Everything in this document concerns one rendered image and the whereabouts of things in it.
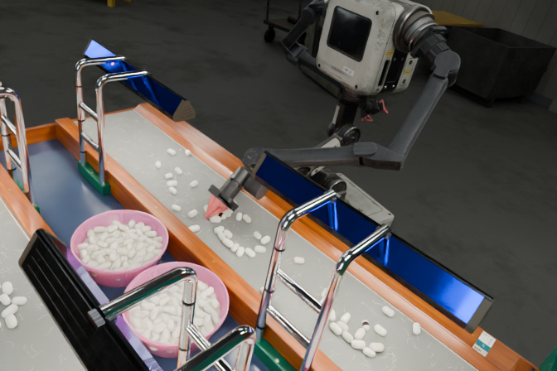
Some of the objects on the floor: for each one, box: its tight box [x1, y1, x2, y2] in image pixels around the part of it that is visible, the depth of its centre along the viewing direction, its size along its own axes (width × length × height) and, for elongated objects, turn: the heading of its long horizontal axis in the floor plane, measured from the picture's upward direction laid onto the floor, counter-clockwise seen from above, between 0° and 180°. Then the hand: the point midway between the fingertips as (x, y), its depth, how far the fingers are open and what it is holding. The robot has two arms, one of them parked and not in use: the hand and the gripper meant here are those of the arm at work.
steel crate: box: [446, 26, 557, 108], centre depth 568 cm, size 93×113×78 cm
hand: (207, 216), depth 139 cm, fingers closed
